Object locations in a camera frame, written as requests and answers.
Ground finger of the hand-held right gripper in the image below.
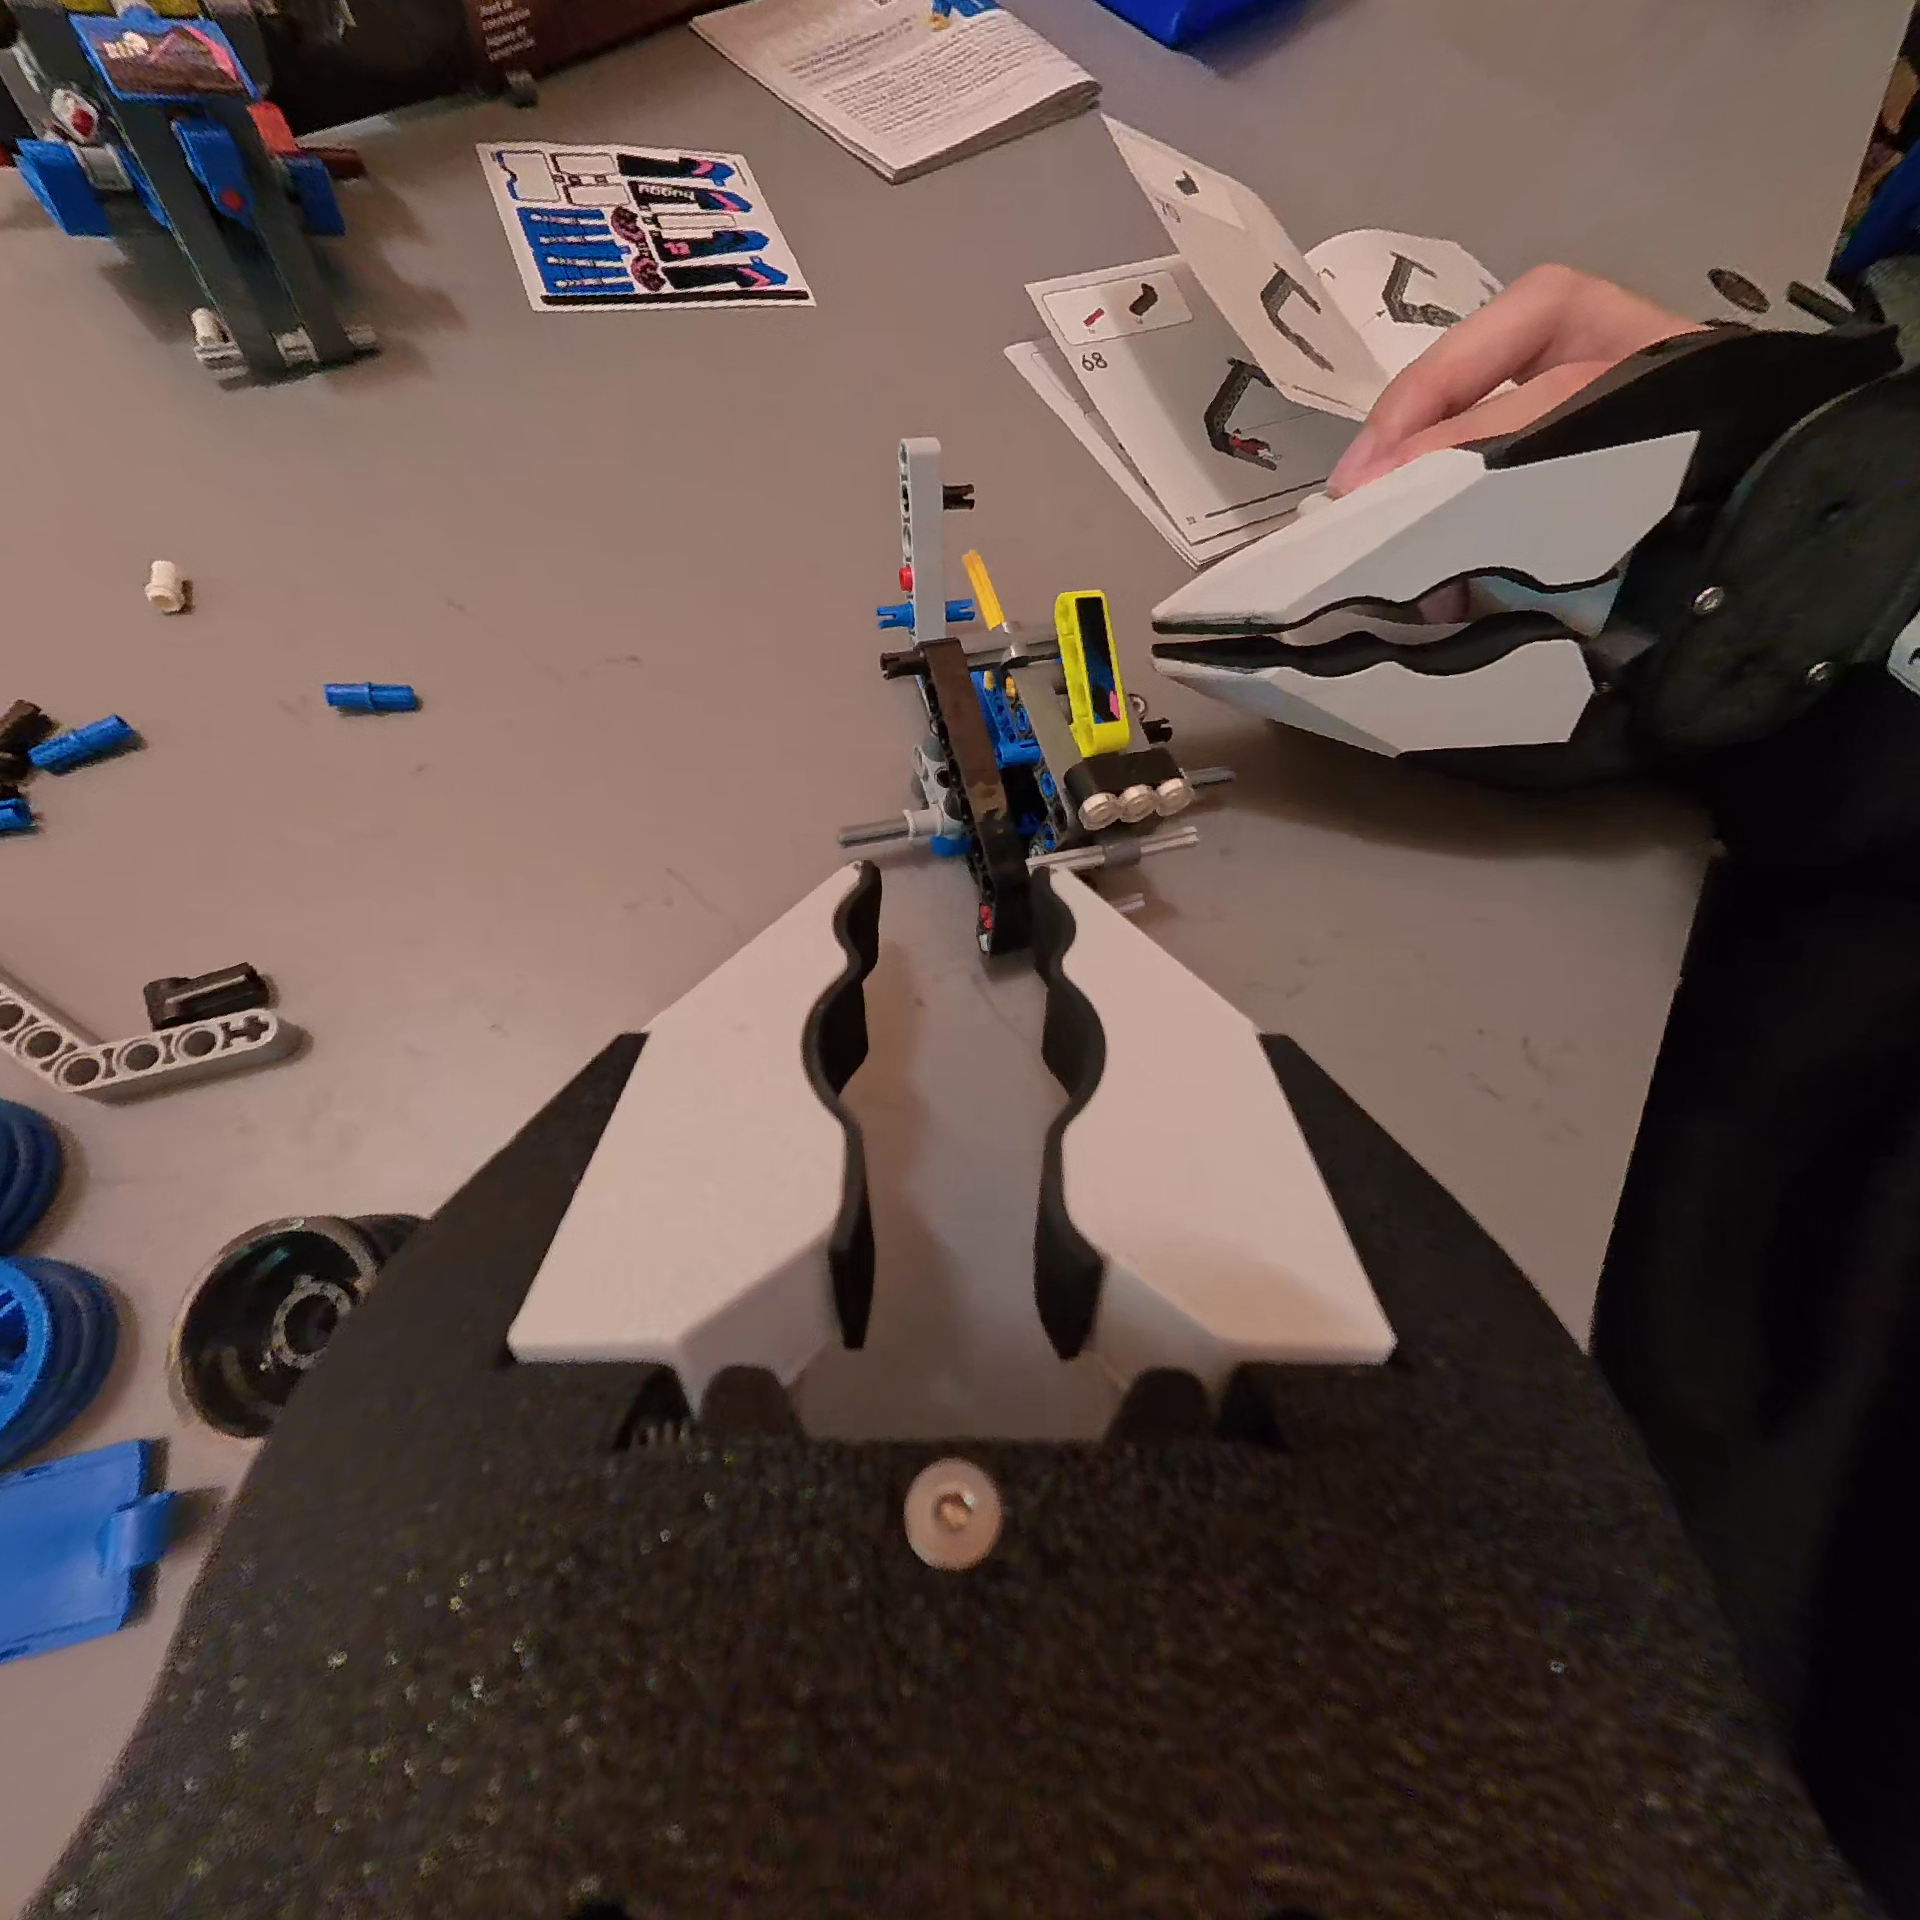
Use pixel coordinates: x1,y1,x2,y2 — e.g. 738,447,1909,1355
1155,632,1623,760
1150,431,1707,643

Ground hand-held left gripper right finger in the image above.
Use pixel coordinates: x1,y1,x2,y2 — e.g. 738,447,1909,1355
1031,866,1402,1392

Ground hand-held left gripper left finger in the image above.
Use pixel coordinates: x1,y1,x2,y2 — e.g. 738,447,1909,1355
508,862,884,1392

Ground instruction booklet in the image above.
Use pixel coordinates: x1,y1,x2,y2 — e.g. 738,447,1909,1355
1003,111,1508,568
690,0,1107,186

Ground small toy brick model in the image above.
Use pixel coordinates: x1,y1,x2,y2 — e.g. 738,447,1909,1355
836,435,1240,963

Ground person's right forearm black sleeve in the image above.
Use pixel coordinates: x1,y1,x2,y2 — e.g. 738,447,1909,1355
1587,750,1920,1920

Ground person's right hand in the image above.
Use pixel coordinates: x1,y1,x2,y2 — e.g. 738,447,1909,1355
1326,266,1711,501

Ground colourful printed box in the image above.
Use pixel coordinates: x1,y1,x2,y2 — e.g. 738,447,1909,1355
1821,37,1920,291

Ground black toy wheel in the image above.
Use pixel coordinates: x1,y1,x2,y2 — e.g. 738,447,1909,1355
166,1210,431,1442

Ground small black brick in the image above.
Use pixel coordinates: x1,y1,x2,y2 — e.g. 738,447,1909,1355
141,959,272,1031

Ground blue plastic box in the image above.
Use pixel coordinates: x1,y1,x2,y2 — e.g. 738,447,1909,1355
1093,0,1279,51

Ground grey angled beam brick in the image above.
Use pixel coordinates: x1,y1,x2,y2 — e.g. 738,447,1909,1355
0,976,304,1107

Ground blue toy wheel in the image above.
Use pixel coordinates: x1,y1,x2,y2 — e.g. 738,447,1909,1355
0,1254,122,1468
0,1098,71,1258

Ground closed instruction booklet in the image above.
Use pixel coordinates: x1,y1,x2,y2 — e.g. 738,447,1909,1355
690,0,1107,186

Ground blue panel brick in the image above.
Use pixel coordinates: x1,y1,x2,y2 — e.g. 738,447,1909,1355
0,1437,182,1668

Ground sticker sheet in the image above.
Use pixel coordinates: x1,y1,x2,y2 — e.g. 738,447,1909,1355
475,141,819,312

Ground dark cardboard box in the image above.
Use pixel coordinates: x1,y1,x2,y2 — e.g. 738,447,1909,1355
267,0,725,140

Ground large blue grey toy brick model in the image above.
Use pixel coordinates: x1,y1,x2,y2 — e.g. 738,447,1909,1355
0,0,380,387

